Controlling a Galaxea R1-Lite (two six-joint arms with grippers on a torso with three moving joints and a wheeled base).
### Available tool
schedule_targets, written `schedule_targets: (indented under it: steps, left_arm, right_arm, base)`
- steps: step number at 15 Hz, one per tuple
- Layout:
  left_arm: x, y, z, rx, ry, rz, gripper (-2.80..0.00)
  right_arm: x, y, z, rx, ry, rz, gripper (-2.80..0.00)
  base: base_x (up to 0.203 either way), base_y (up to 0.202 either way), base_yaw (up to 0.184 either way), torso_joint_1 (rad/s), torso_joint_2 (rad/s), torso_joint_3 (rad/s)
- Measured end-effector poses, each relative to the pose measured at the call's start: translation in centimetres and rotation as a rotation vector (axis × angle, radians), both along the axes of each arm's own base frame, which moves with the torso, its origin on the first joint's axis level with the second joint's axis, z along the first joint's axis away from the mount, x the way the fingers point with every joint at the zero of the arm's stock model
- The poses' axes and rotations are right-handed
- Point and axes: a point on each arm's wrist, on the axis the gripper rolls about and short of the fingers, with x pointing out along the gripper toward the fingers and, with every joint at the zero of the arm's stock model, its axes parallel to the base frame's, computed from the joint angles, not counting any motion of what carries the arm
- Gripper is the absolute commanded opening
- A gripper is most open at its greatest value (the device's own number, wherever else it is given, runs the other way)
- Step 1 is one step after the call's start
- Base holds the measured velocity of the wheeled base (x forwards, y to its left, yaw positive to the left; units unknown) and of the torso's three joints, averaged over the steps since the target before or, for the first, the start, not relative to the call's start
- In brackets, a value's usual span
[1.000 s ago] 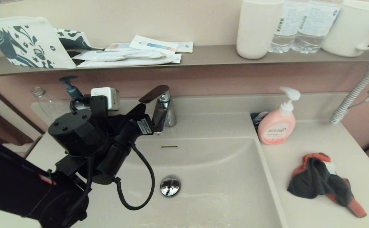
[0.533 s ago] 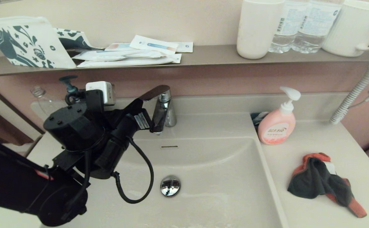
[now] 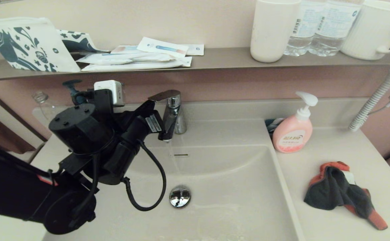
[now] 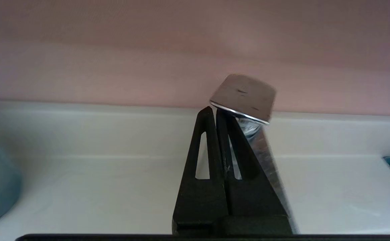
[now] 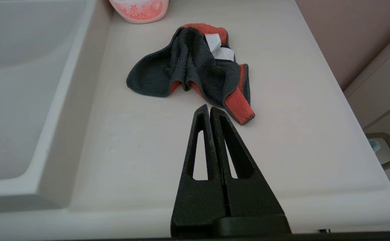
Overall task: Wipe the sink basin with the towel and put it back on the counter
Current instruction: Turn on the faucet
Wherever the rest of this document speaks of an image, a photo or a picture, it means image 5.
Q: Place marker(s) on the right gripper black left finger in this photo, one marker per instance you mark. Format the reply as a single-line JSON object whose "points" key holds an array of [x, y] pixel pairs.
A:
{"points": [[198, 201]]}

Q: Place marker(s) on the pink soap pump bottle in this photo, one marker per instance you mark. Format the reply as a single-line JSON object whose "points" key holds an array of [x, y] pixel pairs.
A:
{"points": [[139, 10]]}

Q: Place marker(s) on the grey and orange cloth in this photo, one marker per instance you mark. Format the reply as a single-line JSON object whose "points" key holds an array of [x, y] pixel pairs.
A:
{"points": [[188, 67]]}

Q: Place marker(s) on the beige sink basin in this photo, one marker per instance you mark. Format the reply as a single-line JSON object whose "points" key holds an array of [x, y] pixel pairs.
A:
{"points": [[14, 100]]}

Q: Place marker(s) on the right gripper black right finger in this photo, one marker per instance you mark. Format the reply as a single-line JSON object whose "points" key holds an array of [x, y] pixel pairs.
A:
{"points": [[252, 197]]}

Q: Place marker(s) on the beige cabinet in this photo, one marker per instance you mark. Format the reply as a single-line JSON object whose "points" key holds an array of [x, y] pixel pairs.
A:
{"points": [[382, 87]]}

